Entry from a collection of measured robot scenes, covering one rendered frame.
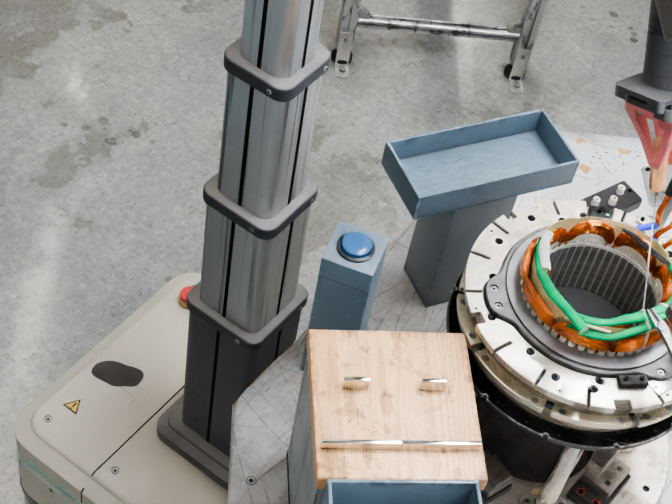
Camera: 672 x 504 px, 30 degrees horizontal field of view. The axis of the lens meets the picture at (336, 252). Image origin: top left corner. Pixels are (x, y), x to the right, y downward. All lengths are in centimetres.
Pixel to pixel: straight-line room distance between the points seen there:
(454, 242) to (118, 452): 82
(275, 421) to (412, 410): 35
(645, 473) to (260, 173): 67
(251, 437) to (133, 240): 128
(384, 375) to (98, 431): 97
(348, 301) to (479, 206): 24
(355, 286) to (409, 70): 188
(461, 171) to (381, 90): 164
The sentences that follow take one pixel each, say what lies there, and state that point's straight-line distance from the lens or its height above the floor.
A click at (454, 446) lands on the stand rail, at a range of 141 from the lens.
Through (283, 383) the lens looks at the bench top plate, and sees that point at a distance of 178.
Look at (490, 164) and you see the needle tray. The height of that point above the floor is 103.
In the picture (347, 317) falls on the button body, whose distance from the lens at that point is 166.
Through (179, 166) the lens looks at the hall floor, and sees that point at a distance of 310.
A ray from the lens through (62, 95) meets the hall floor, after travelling 327.
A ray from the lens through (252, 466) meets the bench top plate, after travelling 170.
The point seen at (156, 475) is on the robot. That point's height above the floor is 26.
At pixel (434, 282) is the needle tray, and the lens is 185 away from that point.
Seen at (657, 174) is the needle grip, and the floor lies 132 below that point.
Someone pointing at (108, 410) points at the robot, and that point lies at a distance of 236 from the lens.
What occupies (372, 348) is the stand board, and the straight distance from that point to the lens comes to 148.
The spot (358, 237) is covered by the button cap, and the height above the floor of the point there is 104.
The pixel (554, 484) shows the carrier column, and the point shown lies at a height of 88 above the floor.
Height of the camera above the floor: 225
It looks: 50 degrees down
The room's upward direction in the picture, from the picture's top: 12 degrees clockwise
